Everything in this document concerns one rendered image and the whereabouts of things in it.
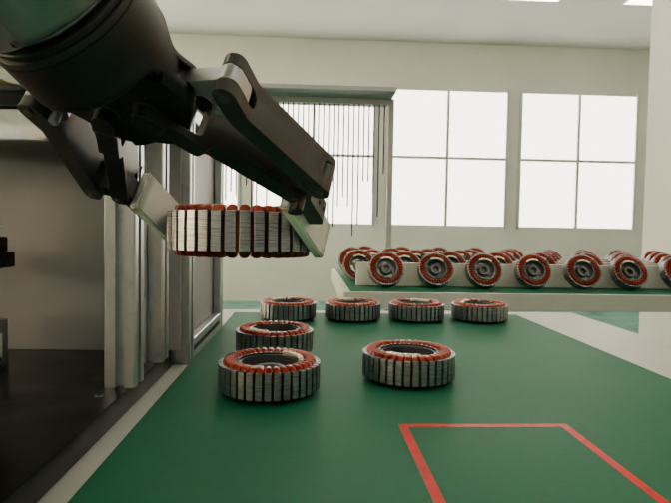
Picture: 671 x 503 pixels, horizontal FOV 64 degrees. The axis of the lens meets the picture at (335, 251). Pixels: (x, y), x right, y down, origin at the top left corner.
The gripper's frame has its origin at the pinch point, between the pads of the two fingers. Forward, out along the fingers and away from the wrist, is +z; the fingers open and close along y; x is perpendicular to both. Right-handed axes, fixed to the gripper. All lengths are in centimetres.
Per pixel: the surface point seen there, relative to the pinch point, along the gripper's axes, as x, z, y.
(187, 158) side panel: 19.5, 16.1, -21.1
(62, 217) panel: 9.2, 14.2, -34.9
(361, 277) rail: 52, 120, -28
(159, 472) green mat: -17.6, 5.7, -4.4
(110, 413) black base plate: -13.6, 10.2, -14.1
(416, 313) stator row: 20, 66, 1
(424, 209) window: 351, 552, -99
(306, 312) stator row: 16, 60, -19
